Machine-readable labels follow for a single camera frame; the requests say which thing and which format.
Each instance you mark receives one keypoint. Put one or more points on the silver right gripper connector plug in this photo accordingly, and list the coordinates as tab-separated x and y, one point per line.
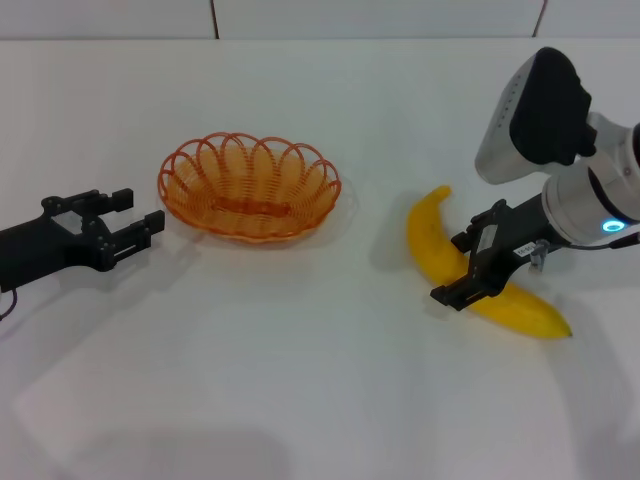
538	255

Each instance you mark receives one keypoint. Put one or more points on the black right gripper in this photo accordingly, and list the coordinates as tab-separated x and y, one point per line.
520	235

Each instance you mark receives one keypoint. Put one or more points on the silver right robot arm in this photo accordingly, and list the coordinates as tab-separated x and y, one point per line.
595	200

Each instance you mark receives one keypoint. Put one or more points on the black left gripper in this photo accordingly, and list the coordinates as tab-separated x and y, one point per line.
45	245

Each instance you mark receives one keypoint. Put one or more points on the orange woven plastic basket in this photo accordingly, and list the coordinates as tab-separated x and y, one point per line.
255	207

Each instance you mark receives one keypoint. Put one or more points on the yellow banana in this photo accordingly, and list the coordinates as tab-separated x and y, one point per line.
425	235

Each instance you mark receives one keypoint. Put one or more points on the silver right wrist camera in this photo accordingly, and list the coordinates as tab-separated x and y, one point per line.
540	115

